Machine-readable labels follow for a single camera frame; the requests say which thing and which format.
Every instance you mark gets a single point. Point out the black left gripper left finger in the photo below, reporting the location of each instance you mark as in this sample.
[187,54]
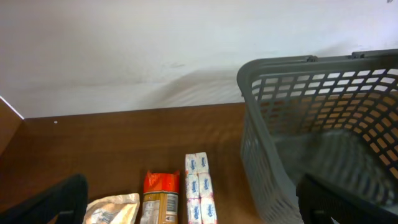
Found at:
[65,202]

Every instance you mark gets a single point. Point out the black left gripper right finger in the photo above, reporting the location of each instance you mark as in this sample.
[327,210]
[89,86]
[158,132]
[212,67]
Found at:
[322,202]

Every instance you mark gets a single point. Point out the beige paper bag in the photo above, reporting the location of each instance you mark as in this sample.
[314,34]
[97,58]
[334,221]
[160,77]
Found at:
[118,209]

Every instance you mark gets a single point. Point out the orange pasta package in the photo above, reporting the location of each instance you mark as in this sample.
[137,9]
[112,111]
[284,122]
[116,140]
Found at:
[160,202]

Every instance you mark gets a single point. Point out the tissue multipack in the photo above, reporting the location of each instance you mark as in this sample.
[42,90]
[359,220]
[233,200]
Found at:
[199,190]

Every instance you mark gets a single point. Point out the grey plastic laundry basket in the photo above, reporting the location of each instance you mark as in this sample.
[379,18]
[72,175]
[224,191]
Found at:
[331,117]

